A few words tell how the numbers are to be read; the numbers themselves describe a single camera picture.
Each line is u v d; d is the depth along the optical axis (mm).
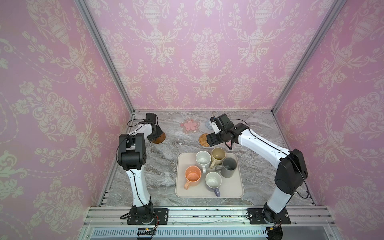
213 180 846
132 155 579
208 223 729
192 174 870
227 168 885
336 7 686
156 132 939
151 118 862
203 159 926
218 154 920
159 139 1029
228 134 632
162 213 758
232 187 854
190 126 1128
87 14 716
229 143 729
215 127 716
